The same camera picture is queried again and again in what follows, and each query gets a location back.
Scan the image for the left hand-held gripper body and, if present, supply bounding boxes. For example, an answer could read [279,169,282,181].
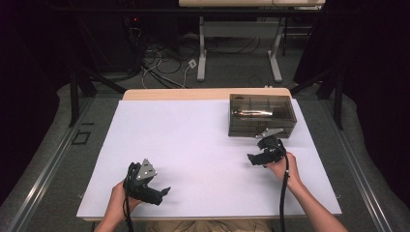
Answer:
[123,158,159,200]

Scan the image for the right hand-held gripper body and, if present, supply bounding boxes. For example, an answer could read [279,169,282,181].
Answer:
[255,128,287,164]

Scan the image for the smoky transparent drawer cabinet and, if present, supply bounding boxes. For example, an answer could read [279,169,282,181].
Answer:
[227,94,298,139]

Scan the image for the person's right hand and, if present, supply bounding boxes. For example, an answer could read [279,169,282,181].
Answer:
[265,151,303,189]

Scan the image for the person's left hand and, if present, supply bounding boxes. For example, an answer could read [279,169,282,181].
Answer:
[107,180,143,223]

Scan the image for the white table mat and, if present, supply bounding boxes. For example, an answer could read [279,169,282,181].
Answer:
[76,99,342,218]

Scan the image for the person's beige trousers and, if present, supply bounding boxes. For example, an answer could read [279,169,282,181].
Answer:
[143,219,274,232]

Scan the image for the black metal stand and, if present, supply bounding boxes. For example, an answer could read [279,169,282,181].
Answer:
[68,69,128,129]
[289,69,344,131]

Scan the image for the wooden table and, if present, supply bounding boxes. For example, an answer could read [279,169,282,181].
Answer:
[76,87,342,222]

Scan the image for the white desk with beige top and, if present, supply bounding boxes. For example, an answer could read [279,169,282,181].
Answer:
[178,0,327,83]

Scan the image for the left hand-held gripper cable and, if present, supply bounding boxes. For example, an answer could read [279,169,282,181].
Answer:
[123,163,135,232]

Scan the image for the hand-held gripper cable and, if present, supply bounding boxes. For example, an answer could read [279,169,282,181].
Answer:
[123,163,135,232]
[273,145,290,232]

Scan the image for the right hand-held gripper cable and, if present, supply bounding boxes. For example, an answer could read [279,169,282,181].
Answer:
[273,145,290,232]

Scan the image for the aluminium floor rail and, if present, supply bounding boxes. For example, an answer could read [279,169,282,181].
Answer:
[320,99,394,232]
[6,97,96,232]

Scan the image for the black chair frame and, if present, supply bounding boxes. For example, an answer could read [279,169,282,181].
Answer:
[281,17,316,58]

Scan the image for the bundle of floor cables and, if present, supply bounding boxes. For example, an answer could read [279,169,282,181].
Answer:
[127,27,202,90]

